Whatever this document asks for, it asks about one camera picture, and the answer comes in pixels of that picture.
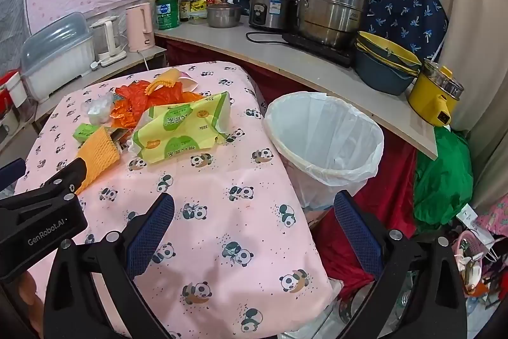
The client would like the pink paper cup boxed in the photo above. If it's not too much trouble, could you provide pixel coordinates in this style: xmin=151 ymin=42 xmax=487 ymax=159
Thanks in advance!
xmin=175 ymin=71 xmax=199 ymax=91

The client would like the clear plastic bag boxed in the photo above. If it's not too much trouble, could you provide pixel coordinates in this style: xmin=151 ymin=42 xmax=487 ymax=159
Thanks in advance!
xmin=81 ymin=93 xmax=116 ymax=124

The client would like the black induction cooker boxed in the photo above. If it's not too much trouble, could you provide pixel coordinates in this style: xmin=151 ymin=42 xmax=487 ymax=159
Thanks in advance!
xmin=282 ymin=31 xmax=356 ymax=69

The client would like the large blue basin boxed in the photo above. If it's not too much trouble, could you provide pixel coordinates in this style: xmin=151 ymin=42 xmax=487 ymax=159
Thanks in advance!
xmin=354 ymin=49 xmax=417 ymax=97

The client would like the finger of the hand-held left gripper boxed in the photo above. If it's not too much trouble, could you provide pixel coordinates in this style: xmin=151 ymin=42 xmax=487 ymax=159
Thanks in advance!
xmin=24 ymin=158 xmax=89 ymax=197
xmin=0 ymin=158 xmax=27 ymax=191

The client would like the yellow electric pot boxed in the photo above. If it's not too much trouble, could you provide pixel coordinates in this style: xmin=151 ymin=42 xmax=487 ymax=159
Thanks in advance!
xmin=408 ymin=59 xmax=465 ymax=127

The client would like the orange plastic bag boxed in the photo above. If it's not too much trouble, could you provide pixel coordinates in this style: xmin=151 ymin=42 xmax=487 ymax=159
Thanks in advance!
xmin=110 ymin=101 xmax=149 ymax=131

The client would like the black power cable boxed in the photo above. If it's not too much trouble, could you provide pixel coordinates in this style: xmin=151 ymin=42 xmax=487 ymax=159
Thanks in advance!
xmin=246 ymin=30 xmax=290 ymax=45

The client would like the yellow foam net sleeve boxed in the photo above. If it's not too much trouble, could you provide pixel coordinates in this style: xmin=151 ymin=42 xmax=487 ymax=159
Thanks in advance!
xmin=145 ymin=70 xmax=181 ymax=95

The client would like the steel rice cooker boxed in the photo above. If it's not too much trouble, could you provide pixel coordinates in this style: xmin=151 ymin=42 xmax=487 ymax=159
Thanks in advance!
xmin=248 ymin=0 xmax=296 ymax=32

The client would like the yellow-labelled jar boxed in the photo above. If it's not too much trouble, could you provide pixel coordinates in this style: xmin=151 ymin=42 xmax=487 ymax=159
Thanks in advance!
xmin=190 ymin=0 xmax=208 ymax=24

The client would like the white-lined waste bin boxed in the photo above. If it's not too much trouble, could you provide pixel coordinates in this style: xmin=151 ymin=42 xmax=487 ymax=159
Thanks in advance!
xmin=263 ymin=91 xmax=385 ymax=210

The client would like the pink plastic basket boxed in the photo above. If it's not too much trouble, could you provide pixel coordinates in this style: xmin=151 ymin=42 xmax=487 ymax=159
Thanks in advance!
xmin=456 ymin=230 xmax=497 ymax=292

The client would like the blue patterned cloth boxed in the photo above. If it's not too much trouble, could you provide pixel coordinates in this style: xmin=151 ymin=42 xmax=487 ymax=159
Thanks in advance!
xmin=218 ymin=0 xmax=449 ymax=62

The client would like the white glass kettle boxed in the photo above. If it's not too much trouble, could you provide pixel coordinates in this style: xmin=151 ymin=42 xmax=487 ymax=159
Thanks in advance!
xmin=90 ymin=17 xmax=128 ymax=66

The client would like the pink panda print blanket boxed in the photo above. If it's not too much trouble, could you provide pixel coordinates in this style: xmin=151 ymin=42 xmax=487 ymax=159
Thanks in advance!
xmin=14 ymin=61 xmax=334 ymax=339

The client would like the green tin can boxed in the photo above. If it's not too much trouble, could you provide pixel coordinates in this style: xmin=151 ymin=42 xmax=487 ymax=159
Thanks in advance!
xmin=155 ymin=0 xmax=181 ymax=31

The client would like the red-orange plastic bag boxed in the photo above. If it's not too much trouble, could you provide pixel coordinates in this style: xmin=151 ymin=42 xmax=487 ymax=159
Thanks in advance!
xmin=115 ymin=80 xmax=205 ymax=113

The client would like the clear-lidded dish box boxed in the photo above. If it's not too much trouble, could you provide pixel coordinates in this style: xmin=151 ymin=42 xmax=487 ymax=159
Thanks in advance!
xmin=21 ymin=12 xmax=96 ymax=103

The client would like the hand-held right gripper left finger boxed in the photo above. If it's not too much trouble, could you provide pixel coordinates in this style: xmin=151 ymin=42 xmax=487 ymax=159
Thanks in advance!
xmin=43 ymin=192 xmax=175 ymax=339

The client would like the beige curtain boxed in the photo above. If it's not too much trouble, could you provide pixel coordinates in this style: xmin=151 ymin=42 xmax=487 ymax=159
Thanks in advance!
xmin=417 ymin=0 xmax=508 ymax=213

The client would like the large steel steamer pot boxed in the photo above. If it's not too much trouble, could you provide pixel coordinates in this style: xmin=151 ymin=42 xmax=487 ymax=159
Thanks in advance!
xmin=286 ymin=0 xmax=382 ymax=49

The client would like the red cloth skirt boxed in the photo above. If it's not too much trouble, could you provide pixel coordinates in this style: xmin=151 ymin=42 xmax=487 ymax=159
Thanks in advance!
xmin=164 ymin=39 xmax=417 ymax=288

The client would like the green plastic bag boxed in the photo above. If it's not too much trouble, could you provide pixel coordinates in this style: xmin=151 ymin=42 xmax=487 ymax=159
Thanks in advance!
xmin=413 ymin=126 xmax=475 ymax=232

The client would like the blue basin yellow inside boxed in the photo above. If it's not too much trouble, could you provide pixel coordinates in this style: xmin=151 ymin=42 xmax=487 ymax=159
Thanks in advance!
xmin=356 ymin=31 xmax=422 ymax=65
xmin=355 ymin=43 xmax=420 ymax=75

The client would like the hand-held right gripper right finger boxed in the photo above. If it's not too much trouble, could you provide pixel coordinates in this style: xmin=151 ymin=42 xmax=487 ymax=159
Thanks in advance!
xmin=334 ymin=190 xmax=469 ymax=339

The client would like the orange foam net sleeve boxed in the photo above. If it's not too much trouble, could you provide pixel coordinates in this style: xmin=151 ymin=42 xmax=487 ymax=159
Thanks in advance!
xmin=75 ymin=125 xmax=122 ymax=194

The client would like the person's left hand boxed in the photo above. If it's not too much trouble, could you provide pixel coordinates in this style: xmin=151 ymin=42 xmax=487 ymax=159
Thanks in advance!
xmin=14 ymin=269 xmax=46 ymax=339

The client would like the small steel pot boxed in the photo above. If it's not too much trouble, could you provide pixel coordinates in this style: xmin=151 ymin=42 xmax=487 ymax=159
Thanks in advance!
xmin=206 ymin=2 xmax=243 ymax=29

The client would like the small green packet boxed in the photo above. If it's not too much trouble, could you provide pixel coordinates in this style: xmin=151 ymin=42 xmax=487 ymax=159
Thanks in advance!
xmin=73 ymin=122 xmax=100 ymax=144

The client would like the pink electric kettle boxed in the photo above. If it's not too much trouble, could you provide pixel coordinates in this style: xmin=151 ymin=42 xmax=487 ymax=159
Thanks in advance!
xmin=126 ymin=2 xmax=156 ymax=53

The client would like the yellow-green tissue wrapper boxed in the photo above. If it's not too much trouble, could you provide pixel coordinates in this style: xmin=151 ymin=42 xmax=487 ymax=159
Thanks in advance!
xmin=128 ymin=91 xmax=231 ymax=165

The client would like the pink pineapple print cloth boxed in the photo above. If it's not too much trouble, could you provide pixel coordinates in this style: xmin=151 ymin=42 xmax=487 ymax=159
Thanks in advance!
xmin=476 ymin=196 xmax=508 ymax=240

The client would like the red and white container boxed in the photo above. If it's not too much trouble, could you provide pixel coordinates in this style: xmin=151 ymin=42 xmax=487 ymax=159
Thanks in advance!
xmin=0 ymin=71 xmax=24 ymax=113

